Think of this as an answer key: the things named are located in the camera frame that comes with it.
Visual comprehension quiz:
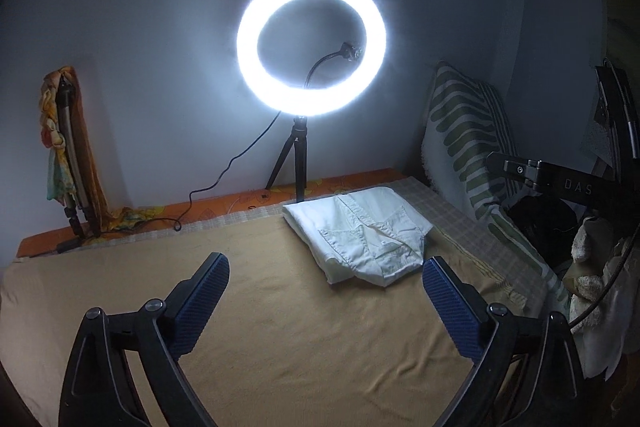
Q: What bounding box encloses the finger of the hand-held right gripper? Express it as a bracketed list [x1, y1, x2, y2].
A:
[582, 59, 640, 188]

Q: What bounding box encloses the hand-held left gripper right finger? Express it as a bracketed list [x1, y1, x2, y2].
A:
[422, 256, 586, 427]

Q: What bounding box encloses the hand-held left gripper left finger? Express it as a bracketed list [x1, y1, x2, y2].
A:
[57, 252, 231, 427]

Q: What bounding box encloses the white long-sleeved shirt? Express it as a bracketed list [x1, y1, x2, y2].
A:
[282, 187, 435, 289]

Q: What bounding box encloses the person's right hand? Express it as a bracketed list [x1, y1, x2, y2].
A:
[562, 216, 631, 303]

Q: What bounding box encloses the black cloth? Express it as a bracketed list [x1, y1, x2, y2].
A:
[505, 194, 583, 268]

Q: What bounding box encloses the pale checked blanket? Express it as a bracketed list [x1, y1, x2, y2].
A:
[15, 176, 531, 313]

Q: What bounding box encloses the tan blanket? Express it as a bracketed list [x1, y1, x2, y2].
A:
[0, 214, 516, 427]

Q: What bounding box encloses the thin striped pillow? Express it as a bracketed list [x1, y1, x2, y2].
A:
[477, 81, 518, 198]

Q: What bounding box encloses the green wavy striped pillow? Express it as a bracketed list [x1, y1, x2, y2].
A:
[421, 61, 571, 303]

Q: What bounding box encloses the white towel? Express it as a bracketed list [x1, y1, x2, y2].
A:
[570, 297, 628, 380]

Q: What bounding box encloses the black mini tripod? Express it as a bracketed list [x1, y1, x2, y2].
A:
[264, 114, 310, 205]

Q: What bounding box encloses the folded silver tripod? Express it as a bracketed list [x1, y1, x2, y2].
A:
[52, 77, 103, 238]

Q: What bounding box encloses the gooseneck phone holder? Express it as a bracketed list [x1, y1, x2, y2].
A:
[305, 41, 365, 88]

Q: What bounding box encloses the black ring light cable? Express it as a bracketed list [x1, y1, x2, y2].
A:
[57, 114, 281, 254]

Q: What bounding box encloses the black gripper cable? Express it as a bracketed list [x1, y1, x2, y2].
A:
[567, 234, 638, 330]

